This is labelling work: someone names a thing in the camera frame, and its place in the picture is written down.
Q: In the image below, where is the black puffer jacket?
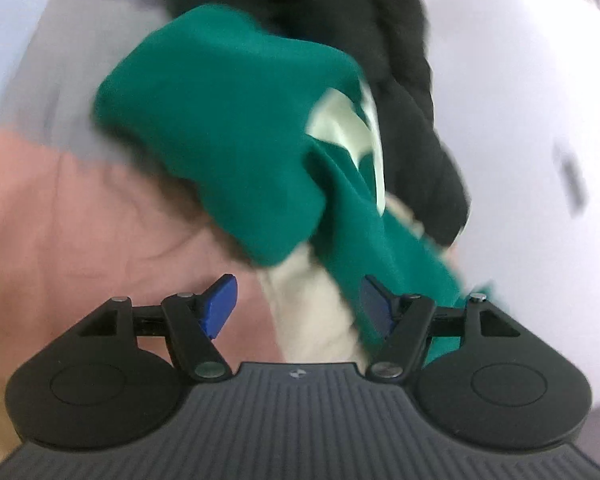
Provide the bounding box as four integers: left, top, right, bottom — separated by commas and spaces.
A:
167, 0, 472, 249

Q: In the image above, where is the beige cloth with printed band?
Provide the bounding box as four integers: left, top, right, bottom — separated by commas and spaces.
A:
257, 194, 462, 367

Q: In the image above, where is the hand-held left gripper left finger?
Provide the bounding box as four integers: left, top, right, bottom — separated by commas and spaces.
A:
77, 274, 239, 384

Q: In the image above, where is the green sweatshirt with white print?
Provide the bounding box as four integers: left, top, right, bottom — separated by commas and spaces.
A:
94, 5, 496, 367

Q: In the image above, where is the colour-block patchwork blanket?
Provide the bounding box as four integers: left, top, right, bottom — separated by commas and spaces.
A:
0, 0, 292, 461

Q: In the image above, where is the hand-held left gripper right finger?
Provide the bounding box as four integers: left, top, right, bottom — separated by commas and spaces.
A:
360, 275, 522, 382

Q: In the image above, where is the grey wall plate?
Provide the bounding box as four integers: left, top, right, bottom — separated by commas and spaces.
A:
552, 139, 589, 219

